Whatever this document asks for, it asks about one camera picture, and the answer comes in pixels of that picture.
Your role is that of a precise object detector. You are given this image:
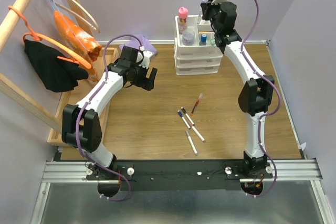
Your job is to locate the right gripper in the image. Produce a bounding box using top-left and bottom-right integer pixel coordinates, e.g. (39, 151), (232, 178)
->
(202, 0), (225, 33)

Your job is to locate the pink cap crayon bottle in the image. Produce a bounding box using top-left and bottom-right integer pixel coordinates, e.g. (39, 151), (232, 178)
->
(178, 7), (188, 34)

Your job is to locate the grey blue cap glue bottle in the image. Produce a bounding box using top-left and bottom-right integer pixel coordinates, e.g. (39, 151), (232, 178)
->
(199, 34), (207, 46)

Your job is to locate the clear round jar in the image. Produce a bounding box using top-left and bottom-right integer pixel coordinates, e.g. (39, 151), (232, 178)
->
(182, 28), (195, 46)

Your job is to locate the white plastic drawer organizer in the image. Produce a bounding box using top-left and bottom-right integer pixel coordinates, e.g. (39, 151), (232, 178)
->
(174, 15), (223, 76)

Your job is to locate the blue cap whiteboard marker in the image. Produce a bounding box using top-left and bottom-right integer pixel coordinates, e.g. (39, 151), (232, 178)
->
(177, 110), (191, 130)

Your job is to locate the black cap whiteboard marker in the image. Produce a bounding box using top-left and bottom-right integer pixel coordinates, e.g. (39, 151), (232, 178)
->
(181, 107), (195, 126)

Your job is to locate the red gel pen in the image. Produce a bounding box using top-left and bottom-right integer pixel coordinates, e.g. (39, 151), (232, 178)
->
(191, 93), (203, 115)

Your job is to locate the brown cap white marker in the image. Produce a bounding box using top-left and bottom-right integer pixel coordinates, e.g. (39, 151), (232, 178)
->
(191, 125), (205, 142)

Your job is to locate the grey tip acrylic marker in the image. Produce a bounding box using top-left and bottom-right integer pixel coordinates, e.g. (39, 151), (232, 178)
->
(185, 131), (198, 156)

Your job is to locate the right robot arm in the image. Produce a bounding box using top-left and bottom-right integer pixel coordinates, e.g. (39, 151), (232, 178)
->
(201, 0), (275, 178)

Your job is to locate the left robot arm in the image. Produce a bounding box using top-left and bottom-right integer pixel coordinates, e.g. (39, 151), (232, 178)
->
(61, 46), (157, 179)

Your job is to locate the purple cloth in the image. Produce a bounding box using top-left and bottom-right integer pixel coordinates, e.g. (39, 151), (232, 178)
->
(119, 35), (157, 56)

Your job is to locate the orange white garment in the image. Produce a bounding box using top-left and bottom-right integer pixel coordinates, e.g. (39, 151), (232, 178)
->
(54, 10), (102, 87)

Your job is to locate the wooden hanger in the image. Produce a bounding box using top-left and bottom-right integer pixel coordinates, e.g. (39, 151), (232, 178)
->
(55, 0), (100, 33)

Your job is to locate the black garment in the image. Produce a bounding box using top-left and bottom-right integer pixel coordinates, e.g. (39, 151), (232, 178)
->
(24, 39), (89, 92)

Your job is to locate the orange hanger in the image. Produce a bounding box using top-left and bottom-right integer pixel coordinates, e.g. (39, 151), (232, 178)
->
(8, 5), (92, 71)

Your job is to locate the wooden clothes rack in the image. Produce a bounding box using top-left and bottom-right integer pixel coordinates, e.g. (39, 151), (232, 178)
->
(0, 0), (95, 141)

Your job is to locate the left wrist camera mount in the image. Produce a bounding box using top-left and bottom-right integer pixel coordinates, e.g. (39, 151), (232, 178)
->
(139, 46), (154, 69)

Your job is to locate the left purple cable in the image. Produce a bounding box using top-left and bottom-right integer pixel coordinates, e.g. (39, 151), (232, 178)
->
(76, 34), (145, 201)

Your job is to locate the purple cable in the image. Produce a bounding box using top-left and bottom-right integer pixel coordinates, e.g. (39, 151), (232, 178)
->
(222, 0), (283, 199)
(76, 34), (145, 201)

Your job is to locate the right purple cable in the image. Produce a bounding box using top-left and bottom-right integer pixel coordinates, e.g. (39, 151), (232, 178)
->
(222, 0), (283, 199)

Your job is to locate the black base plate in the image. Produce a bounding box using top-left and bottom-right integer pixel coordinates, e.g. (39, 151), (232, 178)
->
(85, 159), (273, 191)

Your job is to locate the blue wire hanger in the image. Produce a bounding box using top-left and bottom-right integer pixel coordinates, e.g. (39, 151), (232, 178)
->
(49, 0), (86, 49)

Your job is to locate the aluminium rail frame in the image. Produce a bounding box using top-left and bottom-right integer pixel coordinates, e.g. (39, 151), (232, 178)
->
(32, 159), (335, 223)

